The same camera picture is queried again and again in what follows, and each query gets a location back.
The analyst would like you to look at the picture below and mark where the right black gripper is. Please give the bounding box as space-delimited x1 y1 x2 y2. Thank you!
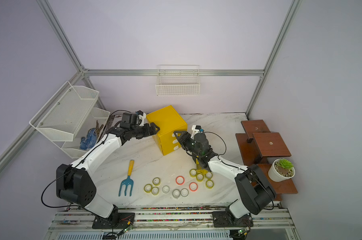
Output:
174 131 202 157

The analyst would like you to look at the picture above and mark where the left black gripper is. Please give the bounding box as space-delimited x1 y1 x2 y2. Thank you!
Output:
131 122 160 140

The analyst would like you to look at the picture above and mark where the yellow plastic drawer cabinet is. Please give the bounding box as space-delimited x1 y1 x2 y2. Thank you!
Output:
147 106 188 156

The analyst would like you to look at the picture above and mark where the yellow tape roll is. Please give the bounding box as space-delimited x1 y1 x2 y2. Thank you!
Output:
196 173 204 182
189 169 197 178
151 187 160 196
152 177 161 186
206 179 214 189
144 184 153 193
205 172 213 180

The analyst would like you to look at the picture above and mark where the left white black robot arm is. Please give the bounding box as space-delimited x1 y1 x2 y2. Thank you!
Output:
56 123 160 219

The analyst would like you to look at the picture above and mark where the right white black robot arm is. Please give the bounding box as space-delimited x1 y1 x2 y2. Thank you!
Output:
174 130 277 219

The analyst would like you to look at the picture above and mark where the red tape roll upper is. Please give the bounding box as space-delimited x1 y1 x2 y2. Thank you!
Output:
176 176 185 186

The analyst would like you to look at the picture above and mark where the red tape roll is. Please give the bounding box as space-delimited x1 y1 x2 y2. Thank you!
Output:
176 176 185 186
189 182 198 192

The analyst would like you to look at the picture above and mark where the red tape roll lower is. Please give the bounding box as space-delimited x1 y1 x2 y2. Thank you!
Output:
189 182 198 192

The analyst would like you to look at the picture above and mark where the white tape roll left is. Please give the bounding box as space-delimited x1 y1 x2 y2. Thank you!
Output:
162 185 170 194

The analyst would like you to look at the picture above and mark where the white tape roll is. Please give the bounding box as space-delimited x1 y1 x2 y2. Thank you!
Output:
180 188 189 198
172 189 181 199
162 185 170 194

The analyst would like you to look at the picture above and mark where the white tape roll right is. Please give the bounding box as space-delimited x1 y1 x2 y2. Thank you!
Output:
180 188 189 198

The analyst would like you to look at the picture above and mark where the white tape roll middle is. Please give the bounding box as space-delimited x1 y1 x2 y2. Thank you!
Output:
172 189 181 199

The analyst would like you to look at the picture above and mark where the yellow black work glove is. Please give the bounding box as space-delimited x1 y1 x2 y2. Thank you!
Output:
196 159 209 175

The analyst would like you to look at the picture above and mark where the brown pruning tool on shelf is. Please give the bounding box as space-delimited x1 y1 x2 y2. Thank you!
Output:
95 121 104 138

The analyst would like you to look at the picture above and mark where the blue cloth item on shelf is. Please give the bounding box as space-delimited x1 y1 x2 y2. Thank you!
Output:
79 128 98 151

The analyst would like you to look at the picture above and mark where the brown wooden stepped shelf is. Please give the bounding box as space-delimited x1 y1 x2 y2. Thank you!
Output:
236 120 298 201

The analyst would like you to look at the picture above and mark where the potted succulent white pot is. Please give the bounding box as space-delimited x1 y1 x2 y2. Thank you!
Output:
268 159 296 183

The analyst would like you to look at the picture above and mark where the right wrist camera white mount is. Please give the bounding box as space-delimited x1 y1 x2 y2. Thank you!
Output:
191 125 204 139

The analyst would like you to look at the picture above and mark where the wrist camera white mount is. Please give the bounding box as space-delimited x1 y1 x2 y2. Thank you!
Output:
191 125 204 139
136 111 146 127

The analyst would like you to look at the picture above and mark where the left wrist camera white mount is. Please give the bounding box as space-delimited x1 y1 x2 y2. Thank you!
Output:
136 111 146 127

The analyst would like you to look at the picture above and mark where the white wire wall basket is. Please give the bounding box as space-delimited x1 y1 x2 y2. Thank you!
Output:
156 65 201 97

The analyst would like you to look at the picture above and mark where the teal garden fork yellow handle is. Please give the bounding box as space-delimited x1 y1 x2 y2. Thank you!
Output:
119 160 135 197

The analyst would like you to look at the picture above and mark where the white mesh two-tier wall shelf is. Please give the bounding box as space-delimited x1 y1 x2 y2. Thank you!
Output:
29 82 110 159

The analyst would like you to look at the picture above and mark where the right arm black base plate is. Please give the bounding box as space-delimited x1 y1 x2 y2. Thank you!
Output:
212 212 254 228

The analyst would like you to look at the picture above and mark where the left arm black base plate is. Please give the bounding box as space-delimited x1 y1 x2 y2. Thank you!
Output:
92 213 136 230

